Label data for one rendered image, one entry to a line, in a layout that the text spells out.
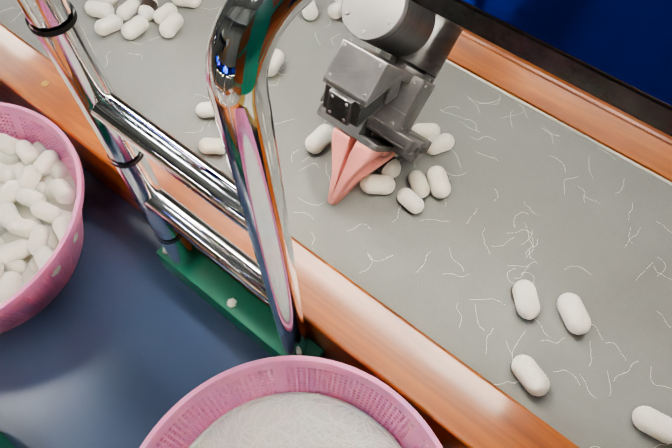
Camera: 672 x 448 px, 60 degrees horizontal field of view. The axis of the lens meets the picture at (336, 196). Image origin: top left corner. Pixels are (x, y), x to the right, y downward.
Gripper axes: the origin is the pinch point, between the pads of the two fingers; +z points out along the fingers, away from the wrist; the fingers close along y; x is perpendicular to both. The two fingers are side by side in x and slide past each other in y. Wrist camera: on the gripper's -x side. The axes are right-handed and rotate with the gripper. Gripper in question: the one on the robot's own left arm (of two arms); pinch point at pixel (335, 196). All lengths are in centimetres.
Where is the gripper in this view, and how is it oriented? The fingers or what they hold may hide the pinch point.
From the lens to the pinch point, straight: 57.9
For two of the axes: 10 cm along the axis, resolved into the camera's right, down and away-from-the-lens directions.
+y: 7.9, 5.3, -3.1
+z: -4.6, 8.4, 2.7
